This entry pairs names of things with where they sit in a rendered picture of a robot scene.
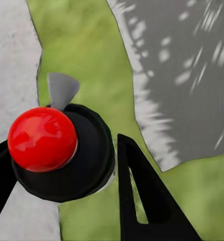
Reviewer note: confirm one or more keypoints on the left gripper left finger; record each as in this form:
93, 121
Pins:
7, 174

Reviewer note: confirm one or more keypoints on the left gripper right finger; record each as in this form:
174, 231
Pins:
167, 222

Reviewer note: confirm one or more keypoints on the insectifuge atomizer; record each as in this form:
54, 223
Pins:
64, 151

